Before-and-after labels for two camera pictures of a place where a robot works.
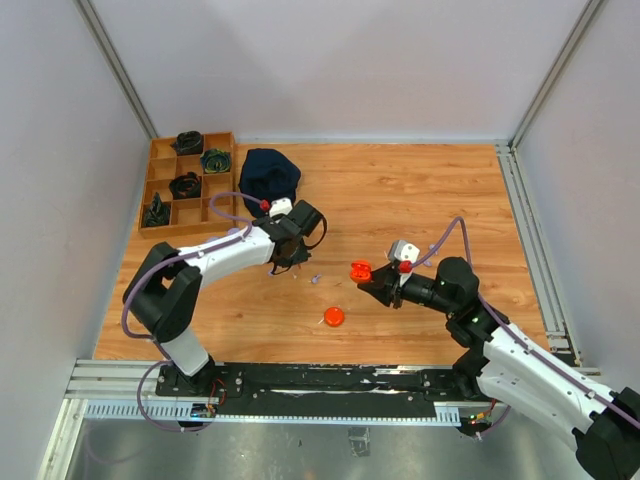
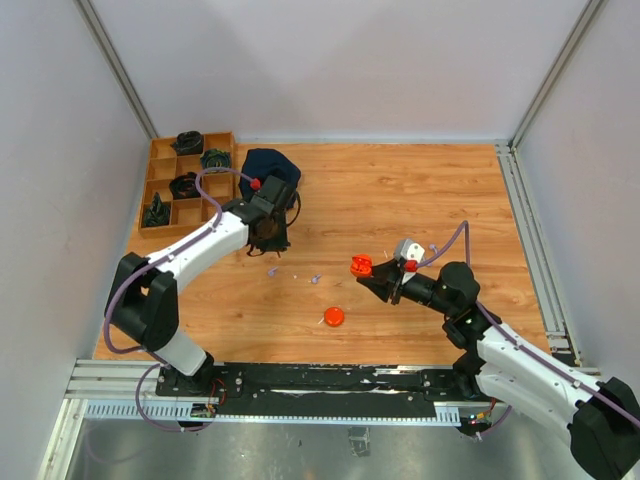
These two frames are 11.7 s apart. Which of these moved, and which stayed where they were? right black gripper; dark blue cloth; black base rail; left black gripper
Moved: left black gripper
Stayed: black base rail; dark blue cloth; right black gripper
